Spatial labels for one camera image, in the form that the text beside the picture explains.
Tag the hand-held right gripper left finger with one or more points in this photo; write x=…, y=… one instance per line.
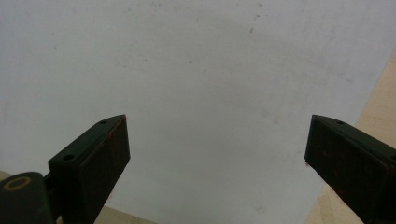
x=93, y=168

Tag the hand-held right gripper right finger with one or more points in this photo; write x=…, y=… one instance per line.
x=351, y=168

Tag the white table mat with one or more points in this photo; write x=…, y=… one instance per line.
x=199, y=77

